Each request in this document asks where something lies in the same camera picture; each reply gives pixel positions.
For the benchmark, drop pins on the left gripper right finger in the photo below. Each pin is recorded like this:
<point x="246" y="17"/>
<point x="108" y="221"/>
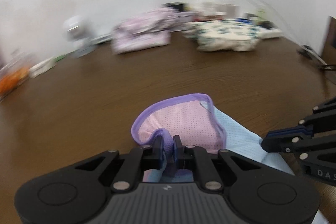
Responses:
<point x="230" y="188"/>

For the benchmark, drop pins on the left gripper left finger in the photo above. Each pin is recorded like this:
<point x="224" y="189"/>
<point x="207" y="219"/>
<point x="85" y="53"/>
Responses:
<point x="79" y="192"/>

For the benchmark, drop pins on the white small power strip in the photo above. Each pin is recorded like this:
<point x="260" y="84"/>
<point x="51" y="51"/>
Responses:
<point x="41" y="67"/>

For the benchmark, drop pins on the clear box of oranges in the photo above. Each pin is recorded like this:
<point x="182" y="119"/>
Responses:
<point x="14" y="73"/>

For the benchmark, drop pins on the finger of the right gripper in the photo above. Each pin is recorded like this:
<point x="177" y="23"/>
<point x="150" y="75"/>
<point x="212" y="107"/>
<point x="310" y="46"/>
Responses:
<point x="297" y="142"/>
<point x="321" y="120"/>

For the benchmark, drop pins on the black charger block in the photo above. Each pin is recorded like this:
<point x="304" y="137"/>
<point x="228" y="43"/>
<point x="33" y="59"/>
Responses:
<point x="180" y="7"/>

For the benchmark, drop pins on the cream teal floral garment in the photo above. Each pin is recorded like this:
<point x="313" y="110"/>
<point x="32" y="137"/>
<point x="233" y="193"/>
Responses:
<point x="227" y="34"/>

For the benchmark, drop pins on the white round robot toy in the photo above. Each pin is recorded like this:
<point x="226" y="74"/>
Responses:
<point x="79" y="33"/>

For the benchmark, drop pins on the pink floral folded garment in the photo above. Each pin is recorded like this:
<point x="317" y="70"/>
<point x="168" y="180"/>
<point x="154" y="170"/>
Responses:
<point x="148" y="30"/>

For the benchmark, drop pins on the pink blue garment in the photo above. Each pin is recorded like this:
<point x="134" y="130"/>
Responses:
<point x="197" y="121"/>

